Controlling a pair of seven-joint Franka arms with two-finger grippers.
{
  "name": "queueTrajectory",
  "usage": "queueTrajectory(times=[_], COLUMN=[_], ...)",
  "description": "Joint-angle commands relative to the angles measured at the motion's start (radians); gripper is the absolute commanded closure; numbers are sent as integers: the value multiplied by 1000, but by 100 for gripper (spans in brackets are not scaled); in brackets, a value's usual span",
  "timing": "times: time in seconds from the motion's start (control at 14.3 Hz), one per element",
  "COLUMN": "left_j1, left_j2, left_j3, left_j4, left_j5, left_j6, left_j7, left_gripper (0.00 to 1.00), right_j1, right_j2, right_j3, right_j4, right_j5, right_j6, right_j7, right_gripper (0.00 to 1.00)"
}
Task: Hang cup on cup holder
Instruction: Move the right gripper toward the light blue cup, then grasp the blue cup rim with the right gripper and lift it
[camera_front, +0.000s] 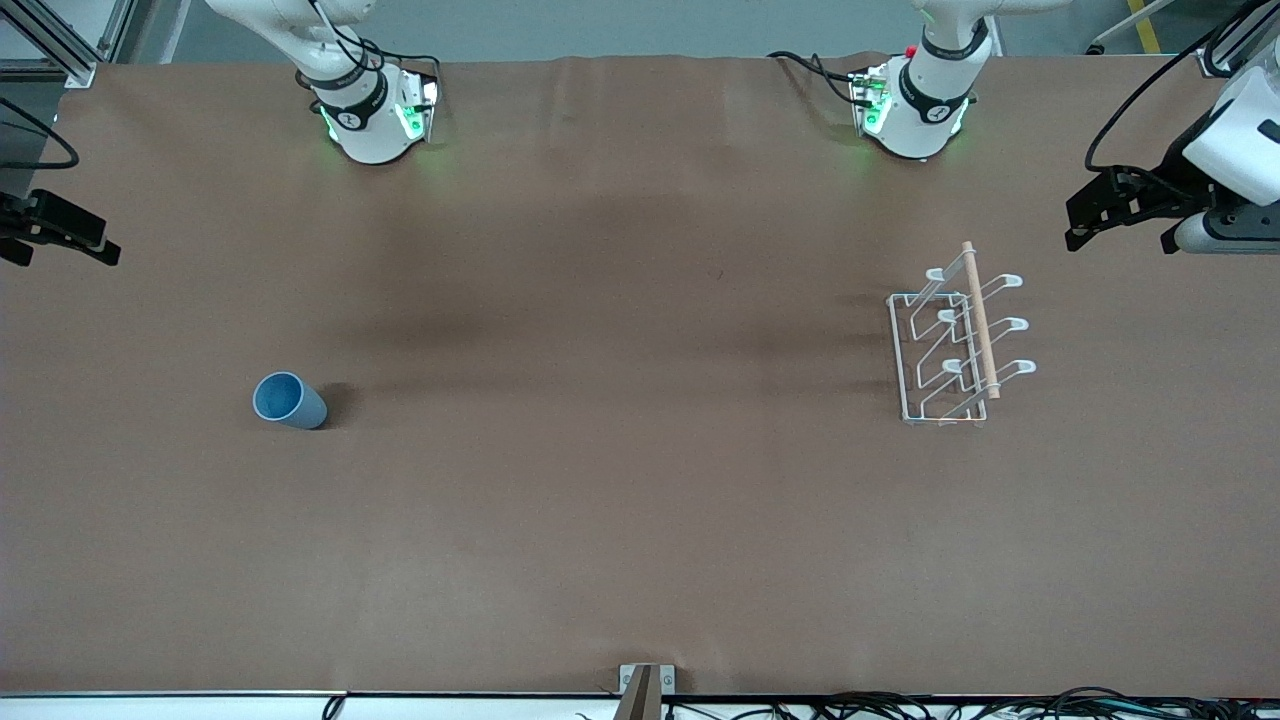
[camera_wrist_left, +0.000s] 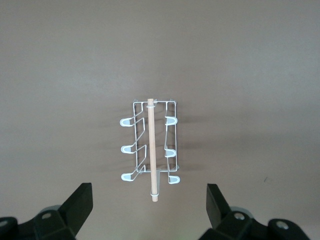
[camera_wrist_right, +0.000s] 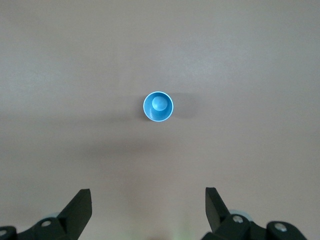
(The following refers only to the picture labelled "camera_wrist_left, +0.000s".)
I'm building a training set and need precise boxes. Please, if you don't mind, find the white wire cup holder rack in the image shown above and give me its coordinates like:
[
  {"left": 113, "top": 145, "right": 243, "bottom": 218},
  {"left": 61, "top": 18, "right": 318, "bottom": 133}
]
[{"left": 119, "top": 97, "right": 181, "bottom": 203}]

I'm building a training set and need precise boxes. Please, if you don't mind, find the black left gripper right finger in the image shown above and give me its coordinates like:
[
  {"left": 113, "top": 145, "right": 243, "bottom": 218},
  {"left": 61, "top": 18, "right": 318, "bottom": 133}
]
[{"left": 199, "top": 183, "right": 310, "bottom": 240}]

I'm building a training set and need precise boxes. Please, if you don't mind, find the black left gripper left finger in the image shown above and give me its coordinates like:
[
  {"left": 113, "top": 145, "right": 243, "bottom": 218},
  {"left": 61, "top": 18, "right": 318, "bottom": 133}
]
[{"left": 0, "top": 182, "right": 94, "bottom": 240}]

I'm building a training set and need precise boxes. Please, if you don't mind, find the brown table cover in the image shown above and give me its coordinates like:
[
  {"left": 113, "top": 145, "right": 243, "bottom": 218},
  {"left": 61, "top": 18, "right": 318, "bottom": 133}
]
[{"left": 0, "top": 0, "right": 320, "bottom": 240}]

